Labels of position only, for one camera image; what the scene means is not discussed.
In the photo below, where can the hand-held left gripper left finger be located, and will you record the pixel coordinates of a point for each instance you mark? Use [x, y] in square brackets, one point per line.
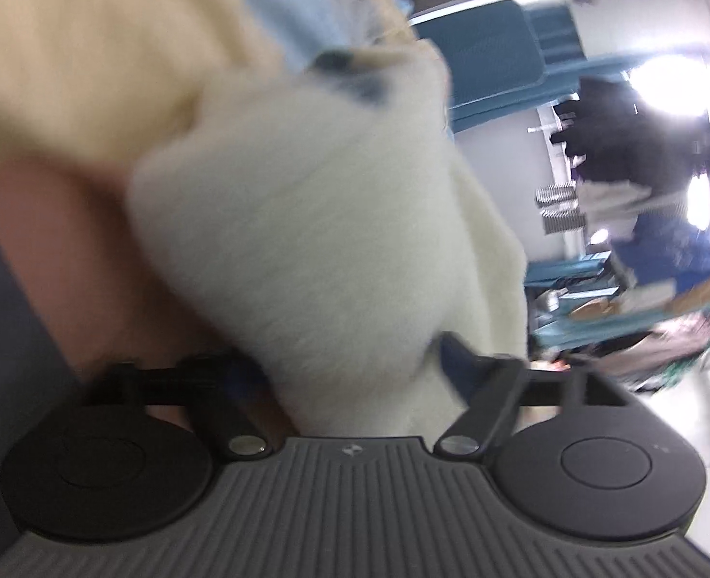
[216, 409]

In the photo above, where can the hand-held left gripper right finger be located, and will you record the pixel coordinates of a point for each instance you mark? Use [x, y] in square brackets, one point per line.
[487, 397]

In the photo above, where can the cream sweater with blue-grey stripes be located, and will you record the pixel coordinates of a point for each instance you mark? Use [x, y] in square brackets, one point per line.
[306, 241]

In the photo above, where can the light blue hanging garment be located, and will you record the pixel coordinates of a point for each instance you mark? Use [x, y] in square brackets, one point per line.
[583, 325]

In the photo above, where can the white cabinet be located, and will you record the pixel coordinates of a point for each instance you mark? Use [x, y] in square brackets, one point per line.
[499, 192]

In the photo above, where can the white jacket with striped sleeves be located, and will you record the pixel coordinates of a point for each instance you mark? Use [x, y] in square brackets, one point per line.
[607, 198]

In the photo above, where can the blue and white jersey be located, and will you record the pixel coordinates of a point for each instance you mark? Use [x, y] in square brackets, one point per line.
[673, 247]

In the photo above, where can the black hanging garment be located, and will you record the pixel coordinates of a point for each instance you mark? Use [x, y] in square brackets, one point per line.
[619, 132]

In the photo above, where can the blue curtain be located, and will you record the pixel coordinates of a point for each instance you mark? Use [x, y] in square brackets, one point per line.
[583, 75]

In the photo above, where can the blue padded panel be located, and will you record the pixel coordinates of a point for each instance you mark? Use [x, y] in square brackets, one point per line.
[487, 54]

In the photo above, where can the patchwork bed quilt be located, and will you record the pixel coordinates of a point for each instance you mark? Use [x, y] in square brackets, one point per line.
[60, 42]

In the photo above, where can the light blue cloth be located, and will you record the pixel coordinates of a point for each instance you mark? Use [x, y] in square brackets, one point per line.
[282, 6]

